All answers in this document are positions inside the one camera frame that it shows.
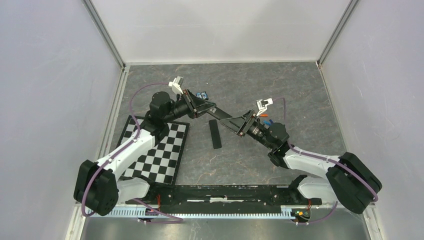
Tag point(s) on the blue battery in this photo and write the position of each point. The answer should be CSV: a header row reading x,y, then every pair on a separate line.
x,y
267,123

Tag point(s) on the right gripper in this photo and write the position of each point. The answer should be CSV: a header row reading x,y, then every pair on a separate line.
x,y
240,125

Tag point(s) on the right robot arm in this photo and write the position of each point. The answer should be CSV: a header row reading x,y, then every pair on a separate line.
x,y
344,178

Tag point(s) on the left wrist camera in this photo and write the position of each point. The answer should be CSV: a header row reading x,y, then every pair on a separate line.
x,y
175,85

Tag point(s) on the black remote control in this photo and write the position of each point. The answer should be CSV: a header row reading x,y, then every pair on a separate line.
x,y
218,113

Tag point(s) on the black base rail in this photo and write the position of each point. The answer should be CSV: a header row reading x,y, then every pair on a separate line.
x,y
226,199

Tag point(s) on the checkerboard calibration board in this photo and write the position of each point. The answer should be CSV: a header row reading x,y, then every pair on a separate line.
x,y
161,164

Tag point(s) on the white cable comb strip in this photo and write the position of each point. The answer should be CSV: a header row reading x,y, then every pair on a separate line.
x,y
142,212

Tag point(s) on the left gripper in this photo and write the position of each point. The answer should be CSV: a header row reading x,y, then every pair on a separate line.
x,y
195,104

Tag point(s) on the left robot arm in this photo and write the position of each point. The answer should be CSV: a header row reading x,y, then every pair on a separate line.
x,y
98,186

